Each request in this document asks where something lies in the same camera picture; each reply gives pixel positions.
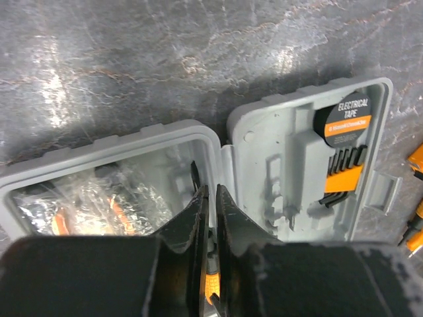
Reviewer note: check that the orange pliers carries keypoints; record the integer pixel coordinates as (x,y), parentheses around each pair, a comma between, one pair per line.
(124,198)

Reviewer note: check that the orange handled large screwdriver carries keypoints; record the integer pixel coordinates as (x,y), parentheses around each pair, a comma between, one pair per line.
(212,284)

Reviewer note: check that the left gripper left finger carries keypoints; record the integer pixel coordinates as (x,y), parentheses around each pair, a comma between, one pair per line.
(178,280)

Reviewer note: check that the orange handled small screwdriver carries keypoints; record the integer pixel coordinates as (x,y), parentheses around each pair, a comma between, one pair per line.
(411,241)

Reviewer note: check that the black electrical tape roll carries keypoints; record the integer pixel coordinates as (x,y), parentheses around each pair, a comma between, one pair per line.
(340,125)

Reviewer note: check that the hex key set orange holder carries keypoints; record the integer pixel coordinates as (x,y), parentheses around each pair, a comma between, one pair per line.
(343,174)

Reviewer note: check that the orange tape measure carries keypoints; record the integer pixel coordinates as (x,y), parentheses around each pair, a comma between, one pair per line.
(415,161)

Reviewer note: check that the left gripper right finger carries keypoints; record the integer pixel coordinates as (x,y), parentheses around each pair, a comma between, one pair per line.
(239,244)

